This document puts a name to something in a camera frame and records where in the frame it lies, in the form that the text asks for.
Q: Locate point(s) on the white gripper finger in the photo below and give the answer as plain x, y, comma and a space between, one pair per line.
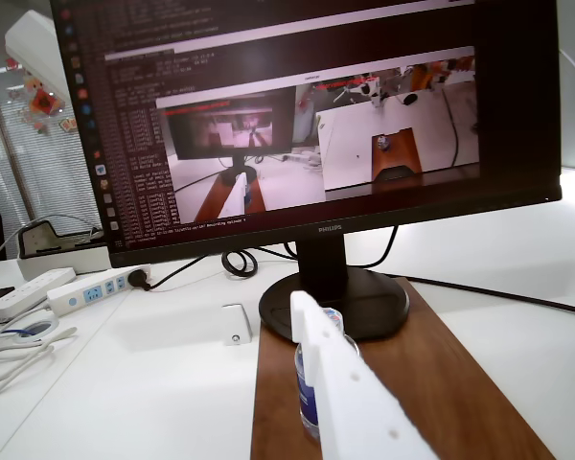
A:
350, 407

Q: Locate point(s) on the white box with black rim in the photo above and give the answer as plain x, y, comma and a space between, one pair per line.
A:
62, 261

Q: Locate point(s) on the black computer monitor with stand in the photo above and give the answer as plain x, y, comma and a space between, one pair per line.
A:
316, 144

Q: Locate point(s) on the small white desk bracket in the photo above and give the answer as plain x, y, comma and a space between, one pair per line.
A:
235, 323

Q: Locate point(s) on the red paper window sticker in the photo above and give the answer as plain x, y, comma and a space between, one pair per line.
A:
68, 125
43, 98

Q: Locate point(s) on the white window blinds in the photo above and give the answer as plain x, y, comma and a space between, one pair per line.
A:
9, 158

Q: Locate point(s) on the white power strip blue sockets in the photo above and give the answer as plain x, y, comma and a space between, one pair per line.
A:
62, 297

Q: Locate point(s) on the brown wooden board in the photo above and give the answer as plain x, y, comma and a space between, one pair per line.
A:
436, 383

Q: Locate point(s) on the plain white power strip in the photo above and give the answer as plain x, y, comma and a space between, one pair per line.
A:
24, 292

